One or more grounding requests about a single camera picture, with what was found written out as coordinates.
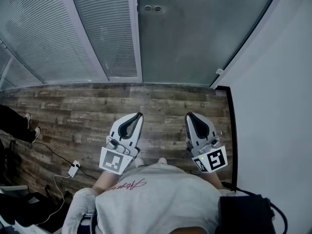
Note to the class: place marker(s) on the white table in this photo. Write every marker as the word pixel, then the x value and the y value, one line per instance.
pixel 12 189

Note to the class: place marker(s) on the person's left white shoe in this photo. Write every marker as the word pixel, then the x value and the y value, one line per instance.
pixel 139 161

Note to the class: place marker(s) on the person's white shoe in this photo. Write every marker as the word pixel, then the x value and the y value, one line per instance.
pixel 162 160
pixel 139 161

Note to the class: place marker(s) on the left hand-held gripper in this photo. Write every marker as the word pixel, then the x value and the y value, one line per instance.
pixel 112 161

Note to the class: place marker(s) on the wide glass partition with blinds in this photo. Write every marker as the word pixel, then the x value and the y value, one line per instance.
pixel 41 28

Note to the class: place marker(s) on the black baseboard strip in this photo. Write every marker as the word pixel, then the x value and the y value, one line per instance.
pixel 233 135

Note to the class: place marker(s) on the person's grey t-shirt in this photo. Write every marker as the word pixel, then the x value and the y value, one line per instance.
pixel 158 199

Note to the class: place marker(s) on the frosted glass door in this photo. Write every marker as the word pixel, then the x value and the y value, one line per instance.
pixel 195 38

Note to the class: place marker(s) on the person's right forearm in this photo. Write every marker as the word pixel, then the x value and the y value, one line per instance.
pixel 212 179

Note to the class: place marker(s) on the narrow glass partition with blinds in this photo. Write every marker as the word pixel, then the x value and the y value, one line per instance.
pixel 107 21

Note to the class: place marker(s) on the person's left forearm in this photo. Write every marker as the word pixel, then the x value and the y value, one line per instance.
pixel 104 181

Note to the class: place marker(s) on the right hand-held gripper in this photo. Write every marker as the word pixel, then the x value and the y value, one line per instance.
pixel 215 161

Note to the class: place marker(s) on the person's right white shoe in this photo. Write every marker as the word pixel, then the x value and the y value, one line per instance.
pixel 162 160

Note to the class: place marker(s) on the black office chair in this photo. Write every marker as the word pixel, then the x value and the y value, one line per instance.
pixel 6 160
pixel 29 203

